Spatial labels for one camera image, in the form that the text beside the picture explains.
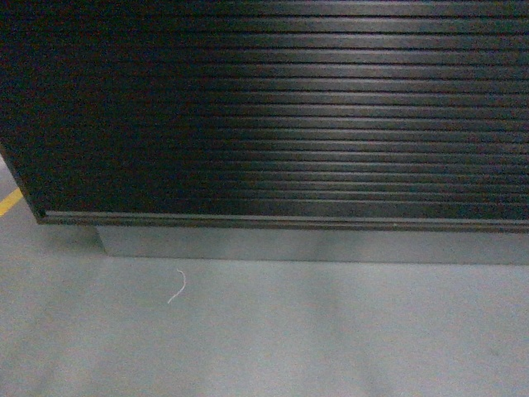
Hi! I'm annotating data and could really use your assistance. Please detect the black ribbed checkout counter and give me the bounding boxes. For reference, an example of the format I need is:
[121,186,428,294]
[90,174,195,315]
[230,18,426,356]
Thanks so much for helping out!
[1,1,528,265]

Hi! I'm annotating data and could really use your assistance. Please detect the white string on floor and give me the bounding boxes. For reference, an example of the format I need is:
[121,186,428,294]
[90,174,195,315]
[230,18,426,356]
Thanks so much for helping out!
[167,268,187,305]

